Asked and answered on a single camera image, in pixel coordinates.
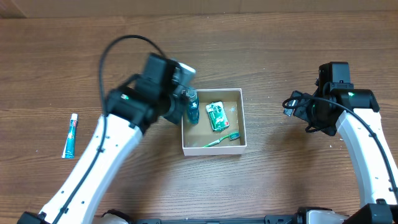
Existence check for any blue mouthwash bottle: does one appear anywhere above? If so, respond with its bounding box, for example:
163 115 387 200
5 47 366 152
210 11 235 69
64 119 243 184
186 88 200 124

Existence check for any green soap package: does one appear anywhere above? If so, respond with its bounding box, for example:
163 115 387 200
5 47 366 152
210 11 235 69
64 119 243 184
205 101 229 132

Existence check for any green toothbrush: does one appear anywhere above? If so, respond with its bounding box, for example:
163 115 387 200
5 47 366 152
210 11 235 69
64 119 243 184
204 131 240 147

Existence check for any teal toothpaste tube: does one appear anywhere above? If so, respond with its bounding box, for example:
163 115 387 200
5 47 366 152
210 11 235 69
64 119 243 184
62 113 78 159

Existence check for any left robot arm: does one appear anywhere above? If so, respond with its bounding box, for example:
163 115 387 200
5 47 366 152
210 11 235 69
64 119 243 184
18 54 196 223

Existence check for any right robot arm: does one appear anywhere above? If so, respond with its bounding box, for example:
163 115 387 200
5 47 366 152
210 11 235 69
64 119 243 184
284 62 397 223

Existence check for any white cardboard box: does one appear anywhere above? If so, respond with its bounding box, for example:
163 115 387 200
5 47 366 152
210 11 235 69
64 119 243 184
182 88 247 156

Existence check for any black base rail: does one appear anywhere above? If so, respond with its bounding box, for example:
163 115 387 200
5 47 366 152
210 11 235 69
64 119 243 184
99 210 299 224

